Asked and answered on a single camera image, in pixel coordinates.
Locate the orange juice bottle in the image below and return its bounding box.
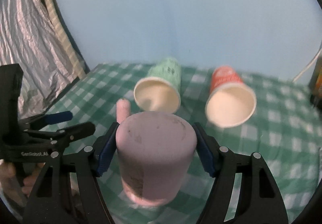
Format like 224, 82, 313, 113
309, 54, 321, 110

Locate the green paper cup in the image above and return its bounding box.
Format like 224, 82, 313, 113
133, 57, 182, 113

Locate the pink plastic mug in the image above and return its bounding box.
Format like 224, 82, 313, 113
116, 98, 197, 207

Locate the orange paper cup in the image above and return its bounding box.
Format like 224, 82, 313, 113
205, 66, 257, 128

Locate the striped beige curtain edge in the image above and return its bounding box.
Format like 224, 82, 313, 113
44, 0, 86, 79

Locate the white cable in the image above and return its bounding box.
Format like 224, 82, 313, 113
291, 47, 322, 83

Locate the left hand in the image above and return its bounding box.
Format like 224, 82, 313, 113
1, 162, 45, 207

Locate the silver foil curtain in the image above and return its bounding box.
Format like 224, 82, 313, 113
1, 0, 86, 118

